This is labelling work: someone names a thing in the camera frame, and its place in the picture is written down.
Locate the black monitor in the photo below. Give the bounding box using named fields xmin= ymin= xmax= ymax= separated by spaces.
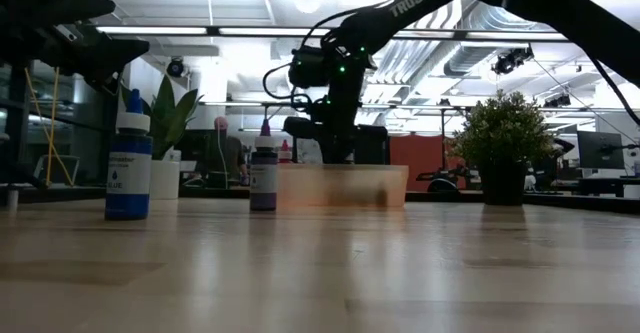
xmin=576 ymin=130 xmax=626 ymax=171

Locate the long ceiling light bar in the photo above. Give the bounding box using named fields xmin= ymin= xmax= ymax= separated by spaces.
xmin=94 ymin=24 xmax=640 ymax=44

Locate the large blue food coloring bottle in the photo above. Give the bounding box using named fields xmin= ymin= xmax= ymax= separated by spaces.
xmin=104 ymin=88 xmax=154 ymax=222

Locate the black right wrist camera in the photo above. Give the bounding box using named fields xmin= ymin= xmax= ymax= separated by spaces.
xmin=287 ymin=45 xmax=329 ymax=90

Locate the large purple food coloring bottle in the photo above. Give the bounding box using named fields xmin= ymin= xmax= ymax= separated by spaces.
xmin=249 ymin=118 xmax=279 ymax=213

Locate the red partition panel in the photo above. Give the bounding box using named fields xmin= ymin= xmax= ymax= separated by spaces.
xmin=388 ymin=133 xmax=451 ymax=193

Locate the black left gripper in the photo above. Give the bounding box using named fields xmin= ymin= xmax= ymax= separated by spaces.
xmin=0 ymin=0 xmax=151 ymax=90

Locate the person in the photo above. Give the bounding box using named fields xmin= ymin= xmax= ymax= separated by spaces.
xmin=202 ymin=116 xmax=250 ymax=189

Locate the orange translucent plastic bin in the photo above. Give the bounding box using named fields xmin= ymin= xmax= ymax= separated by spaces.
xmin=276 ymin=163 xmax=410 ymax=210

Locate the yellow extension cable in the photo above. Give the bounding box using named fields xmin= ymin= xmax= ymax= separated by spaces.
xmin=23 ymin=66 xmax=76 ymax=187

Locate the black ceiling spotlight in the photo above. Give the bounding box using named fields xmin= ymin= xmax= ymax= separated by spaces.
xmin=165 ymin=56 xmax=186 ymax=78
xmin=543 ymin=92 xmax=572 ymax=109
xmin=490 ymin=45 xmax=535 ymax=76

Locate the snake plant in white pot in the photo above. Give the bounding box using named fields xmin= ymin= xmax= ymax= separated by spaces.
xmin=119 ymin=74 xmax=205 ymax=202

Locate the bushy plant in black pot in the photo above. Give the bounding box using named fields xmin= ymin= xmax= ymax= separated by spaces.
xmin=449 ymin=89 xmax=555 ymax=207

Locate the black camera cable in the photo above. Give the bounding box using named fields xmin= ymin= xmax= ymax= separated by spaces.
xmin=262 ymin=5 xmax=386 ymax=114

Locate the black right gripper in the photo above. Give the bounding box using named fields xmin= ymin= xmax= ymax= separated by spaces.
xmin=282 ymin=54 xmax=390 ymax=166

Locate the large pink food coloring bottle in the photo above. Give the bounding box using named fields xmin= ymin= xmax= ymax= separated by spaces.
xmin=277 ymin=139 xmax=294 ymax=165

